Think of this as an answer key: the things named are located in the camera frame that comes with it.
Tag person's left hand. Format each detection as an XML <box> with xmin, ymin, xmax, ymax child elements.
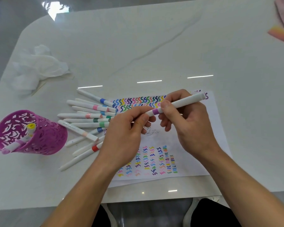
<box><xmin>97</xmin><ymin>106</ymin><xmax>157</xmax><ymax>172</ymax></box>

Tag person's right hand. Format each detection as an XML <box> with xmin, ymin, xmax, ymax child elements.
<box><xmin>158</xmin><ymin>89</ymin><xmax>219</xmax><ymax>159</ymax></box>

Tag purple banded white marker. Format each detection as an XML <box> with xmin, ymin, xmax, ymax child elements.
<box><xmin>145</xmin><ymin>93</ymin><xmax>206</xmax><ymax>117</ymax></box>

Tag bunch of white markers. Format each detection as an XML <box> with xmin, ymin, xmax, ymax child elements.
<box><xmin>57</xmin><ymin>89</ymin><xmax>118</xmax><ymax>172</ymax></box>

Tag red banded white marker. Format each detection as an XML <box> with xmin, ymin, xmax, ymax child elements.
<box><xmin>59</xmin><ymin>142</ymin><xmax>104</xmax><ymax>172</ymax></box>

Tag peach banded white marker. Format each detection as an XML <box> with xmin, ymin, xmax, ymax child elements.
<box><xmin>58</xmin><ymin>119</ymin><xmax>99</xmax><ymax>142</ymax></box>

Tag pink perforated pen holder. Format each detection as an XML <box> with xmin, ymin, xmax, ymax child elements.
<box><xmin>0</xmin><ymin>110</ymin><xmax>68</xmax><ymax>156</ymax></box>

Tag yellow banded white marker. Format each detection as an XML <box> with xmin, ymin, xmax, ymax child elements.
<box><xmin>26</xmin><ymin>123</ymin><xmax>36</xmax><ymax>137</ymax></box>

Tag lilac banded white marker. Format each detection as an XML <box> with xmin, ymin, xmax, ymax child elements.
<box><xmin>1</xmin><ymin>136</ymin><xmax>31</xmax><ymax>155</ymax></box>

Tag person's left forearm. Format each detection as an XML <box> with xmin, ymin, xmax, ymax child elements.
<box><xmin>41</xmin><ymin>160</ymin><xmax>116</xmax><ymax>227</ymax></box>

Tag person's right forearm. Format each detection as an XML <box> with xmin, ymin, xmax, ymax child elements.
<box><xmin>203</xmin><ymin>144</ymin><xmax>284</xmax><ymax>227</ymax></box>

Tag person's right white shoe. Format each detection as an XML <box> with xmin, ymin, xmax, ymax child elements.
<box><xmin>182</xmin><ymin>196</ymin><xmax>221</xmax><ymax>227</ymax></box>

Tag black trousers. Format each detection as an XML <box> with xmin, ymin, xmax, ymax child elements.
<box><xmin>92</xmin><ymin>198</ymin><xmax>242</xmax><ymax>227</ymax></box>

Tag crumpled white tissue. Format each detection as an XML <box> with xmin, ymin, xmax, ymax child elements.
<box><xmin>10</xmin><ymin>44</ymin><xmax>71</xmax><ymax>92</ymax></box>

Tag pink yellow eraser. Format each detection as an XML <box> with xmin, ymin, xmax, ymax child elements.
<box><xmin>267</xmin><ymin>25</ymin><xmax>284</xmax><ymax>44</ymax></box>

